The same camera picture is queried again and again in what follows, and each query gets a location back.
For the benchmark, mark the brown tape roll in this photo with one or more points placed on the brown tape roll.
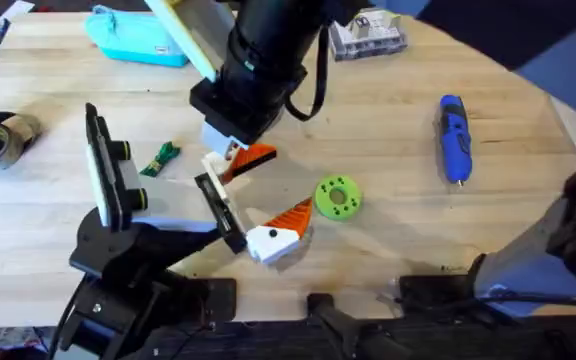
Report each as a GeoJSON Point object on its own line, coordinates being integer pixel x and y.
{"type": "Point", "coordinates": [3, 142]}

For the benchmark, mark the green toy vegetable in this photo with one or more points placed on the green toy vegetable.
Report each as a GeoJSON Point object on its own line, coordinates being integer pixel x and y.
{"type": "Point", "coordinates": [160, 159]}

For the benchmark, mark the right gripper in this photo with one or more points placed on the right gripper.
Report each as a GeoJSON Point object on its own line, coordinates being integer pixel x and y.
{"type": "Point", "coordinates": [258, 75]}

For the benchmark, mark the teal zip bag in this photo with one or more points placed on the teal zip bag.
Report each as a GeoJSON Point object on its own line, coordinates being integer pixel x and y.
{"type": "Point", "coordinates": [135, 37]}

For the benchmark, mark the grey and white box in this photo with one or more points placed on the grey and white box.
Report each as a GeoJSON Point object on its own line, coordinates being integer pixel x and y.
{"type": "Point", "coordinates": [368, 37]}

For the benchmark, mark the blue electric screwdriver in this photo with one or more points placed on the blue electric screwdriver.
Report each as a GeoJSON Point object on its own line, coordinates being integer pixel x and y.
{"type": "Point", "coordinates": [455, 140]}

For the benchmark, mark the black stand post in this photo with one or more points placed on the black stand post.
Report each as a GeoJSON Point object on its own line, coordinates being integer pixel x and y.
{"type": "Point", "coordinates": [328, 315]}

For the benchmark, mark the wrist upright plate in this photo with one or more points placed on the wrist upright plate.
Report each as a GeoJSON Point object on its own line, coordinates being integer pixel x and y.
{"type": "Point", "coordinates": [183, 37]}
{"type": "Point", "coordinates": [100, 165]}

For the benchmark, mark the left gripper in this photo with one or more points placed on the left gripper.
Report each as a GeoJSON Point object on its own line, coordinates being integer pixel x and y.
{"type": "Point", "coordinates": [173, 205]}

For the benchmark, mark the green disc with holes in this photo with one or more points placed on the green disc with holes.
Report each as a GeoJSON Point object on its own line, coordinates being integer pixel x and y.
{"type": "Point", "coordinates": [350, 200]}

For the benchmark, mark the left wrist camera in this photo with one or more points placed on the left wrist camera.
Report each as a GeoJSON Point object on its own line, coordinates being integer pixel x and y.
{"type": "Point", "coordinates": [127, 172]}

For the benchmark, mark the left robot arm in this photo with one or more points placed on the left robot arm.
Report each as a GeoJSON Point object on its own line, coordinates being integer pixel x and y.
{"type": "Point", "coordinates": [118, 312]}

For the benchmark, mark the left wrist upright plate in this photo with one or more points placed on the left wrist upright plate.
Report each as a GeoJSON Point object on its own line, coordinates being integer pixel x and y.
{"type": "Point", "coordinates": [100, 165]}

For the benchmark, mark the black rail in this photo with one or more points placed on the black rail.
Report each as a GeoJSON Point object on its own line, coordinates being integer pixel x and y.
{"type": "Point", "coordinates": [468, 345]}

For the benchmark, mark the right wrist upright plate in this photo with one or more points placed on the right wrist upright plate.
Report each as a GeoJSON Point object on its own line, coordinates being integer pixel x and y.
{"type": "Point", "coordinates": [183, 37]}

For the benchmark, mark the orange ribbed wedge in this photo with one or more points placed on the orange ribbed wedge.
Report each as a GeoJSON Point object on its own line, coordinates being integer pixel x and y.
{"type": "Point", "coordinates": [248, 160]}

